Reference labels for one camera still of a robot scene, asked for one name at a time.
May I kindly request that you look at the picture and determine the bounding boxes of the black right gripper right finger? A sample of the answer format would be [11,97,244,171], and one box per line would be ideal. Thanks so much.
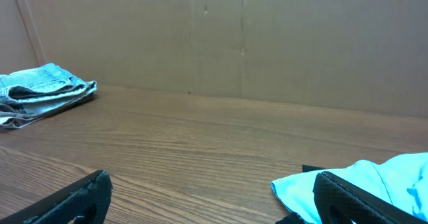
[313,171,427,224]

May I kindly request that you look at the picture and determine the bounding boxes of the folded light blue jeans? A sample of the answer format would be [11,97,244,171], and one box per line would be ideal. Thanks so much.
[1,63,97,115]

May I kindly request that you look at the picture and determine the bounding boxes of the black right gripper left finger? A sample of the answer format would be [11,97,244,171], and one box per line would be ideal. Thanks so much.
[1,170,112,224]

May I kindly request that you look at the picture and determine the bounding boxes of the light blue printed t-shirt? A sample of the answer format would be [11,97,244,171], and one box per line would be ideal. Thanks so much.
[271,152,427,223]

